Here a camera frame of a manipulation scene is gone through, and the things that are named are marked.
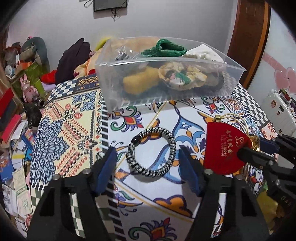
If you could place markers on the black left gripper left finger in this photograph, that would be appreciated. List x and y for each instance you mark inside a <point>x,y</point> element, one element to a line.
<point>52,219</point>

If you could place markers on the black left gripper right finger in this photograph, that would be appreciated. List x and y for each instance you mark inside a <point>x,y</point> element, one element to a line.
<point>243,218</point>

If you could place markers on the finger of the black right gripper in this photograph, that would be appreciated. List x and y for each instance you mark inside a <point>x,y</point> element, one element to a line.
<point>259,159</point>
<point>283,145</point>

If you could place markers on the red velvet drawstring pouch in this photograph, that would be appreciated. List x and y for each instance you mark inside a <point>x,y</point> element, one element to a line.
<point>223,142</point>

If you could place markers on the white drawstring pouch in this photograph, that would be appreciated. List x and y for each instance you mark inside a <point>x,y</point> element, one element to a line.
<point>206,53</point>

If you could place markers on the green knitted glove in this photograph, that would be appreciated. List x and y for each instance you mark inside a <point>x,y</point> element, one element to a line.
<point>165,48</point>

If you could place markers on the yellow soft item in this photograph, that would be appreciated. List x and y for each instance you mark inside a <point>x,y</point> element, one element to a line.
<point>142,81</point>

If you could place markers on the patterned colourful tablecloth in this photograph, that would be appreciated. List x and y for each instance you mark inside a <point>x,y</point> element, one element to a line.
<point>76,130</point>

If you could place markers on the red gift box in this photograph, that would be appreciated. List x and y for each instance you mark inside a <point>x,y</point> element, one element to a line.
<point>7,105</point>

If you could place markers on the floral fabric scrunchie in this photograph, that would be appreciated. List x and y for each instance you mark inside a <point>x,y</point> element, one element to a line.
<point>182,77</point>

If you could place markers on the pink bunny plush toy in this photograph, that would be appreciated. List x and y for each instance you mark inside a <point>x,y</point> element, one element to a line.
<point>29,91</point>

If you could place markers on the dark purple garment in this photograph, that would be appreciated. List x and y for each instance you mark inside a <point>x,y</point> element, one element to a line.
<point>76,55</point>

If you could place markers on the clear plastic storage bin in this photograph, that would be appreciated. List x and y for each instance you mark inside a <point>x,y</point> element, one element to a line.
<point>114,64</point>

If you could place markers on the grey green plush toy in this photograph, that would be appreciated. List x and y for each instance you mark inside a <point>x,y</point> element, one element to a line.
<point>34,49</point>

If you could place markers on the peach fleece blanket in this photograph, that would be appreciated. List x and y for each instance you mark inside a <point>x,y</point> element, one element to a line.
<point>92,62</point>

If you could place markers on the yellow hat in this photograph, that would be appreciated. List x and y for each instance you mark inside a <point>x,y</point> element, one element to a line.
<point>101,43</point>

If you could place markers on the brown wooden door frame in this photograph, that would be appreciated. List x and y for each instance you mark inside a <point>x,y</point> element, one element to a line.
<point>249,37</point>

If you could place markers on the wall mounted black monitor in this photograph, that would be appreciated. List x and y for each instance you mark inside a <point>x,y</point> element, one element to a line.
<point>102,5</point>

